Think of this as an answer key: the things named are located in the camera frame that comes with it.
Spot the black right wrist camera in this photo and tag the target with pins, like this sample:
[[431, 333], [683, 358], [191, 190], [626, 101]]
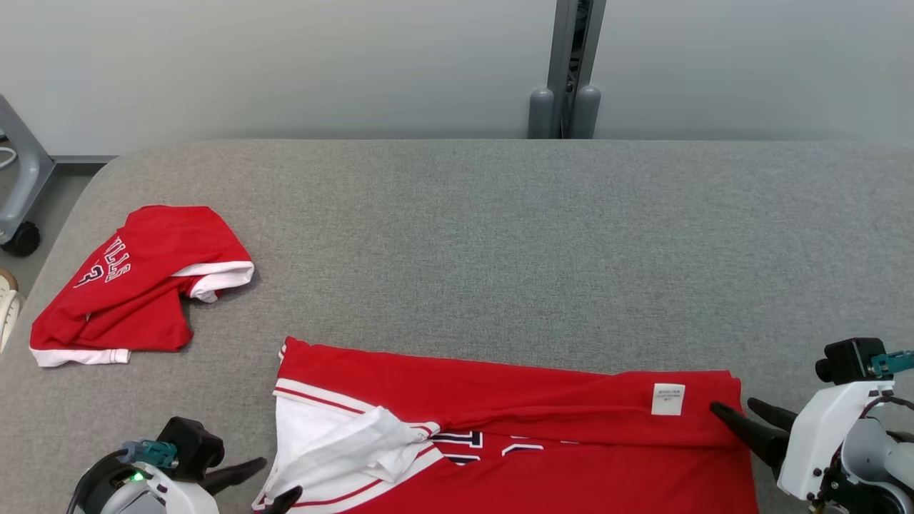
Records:
[[850, 360]]

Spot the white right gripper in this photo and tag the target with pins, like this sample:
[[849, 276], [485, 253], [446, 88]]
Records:
[[821, 435]]

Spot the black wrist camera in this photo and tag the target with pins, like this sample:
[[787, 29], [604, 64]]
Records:
[[193, 446], [850, 360]]

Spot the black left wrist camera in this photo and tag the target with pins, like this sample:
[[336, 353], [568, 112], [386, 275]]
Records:
[[193, 446]]

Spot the red basketball jersey white sleeves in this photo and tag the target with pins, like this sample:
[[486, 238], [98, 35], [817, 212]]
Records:
[[535, 400]]

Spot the grey metal cart leg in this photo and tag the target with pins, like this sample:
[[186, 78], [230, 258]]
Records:
[[25, 178]]

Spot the white shoe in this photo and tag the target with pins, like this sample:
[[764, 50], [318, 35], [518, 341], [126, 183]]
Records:
[[7, 307]]

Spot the red basketball shorts white trim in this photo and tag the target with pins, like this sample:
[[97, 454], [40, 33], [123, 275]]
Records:
[[157, 285]]

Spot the black caster wheel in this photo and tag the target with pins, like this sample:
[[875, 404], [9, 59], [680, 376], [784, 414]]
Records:
[[23, 240]]

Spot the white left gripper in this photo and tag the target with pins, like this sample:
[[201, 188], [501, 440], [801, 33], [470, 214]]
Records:
[[171, 500]]

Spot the grey metal partition post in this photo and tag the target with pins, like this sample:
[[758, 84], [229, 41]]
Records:
[[560, 57]]

